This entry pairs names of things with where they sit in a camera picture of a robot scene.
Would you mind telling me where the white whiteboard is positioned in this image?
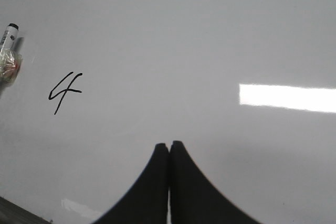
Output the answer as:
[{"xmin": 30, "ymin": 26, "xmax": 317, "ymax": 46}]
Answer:
[{"xmin": 1, "ymin": 0, "xmax": 335, "ymax": 223}]

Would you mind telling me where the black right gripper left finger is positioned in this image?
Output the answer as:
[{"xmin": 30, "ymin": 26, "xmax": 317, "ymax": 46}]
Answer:
[{"xmin": 95, "ymin": 143, "xmax": 169, "ymax": 223}]

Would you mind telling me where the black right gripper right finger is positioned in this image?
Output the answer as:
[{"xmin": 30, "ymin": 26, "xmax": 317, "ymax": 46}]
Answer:
[{"xmin": 170, "ymin": 141, "xmax": 258, "ymax": 223}]

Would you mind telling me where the aluminium whiteboard tray frame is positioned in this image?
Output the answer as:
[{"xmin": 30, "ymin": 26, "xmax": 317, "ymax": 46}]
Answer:
[{"xmin": 1, "ymin": 197, "xmax": 49, "ymax": 224}]

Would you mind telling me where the white whiteboard marker black cap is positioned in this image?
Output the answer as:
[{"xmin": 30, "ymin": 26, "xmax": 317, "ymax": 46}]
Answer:
[{"xmin": 1, "ymin": 23, "xmax": 19, "ymax": 52}]

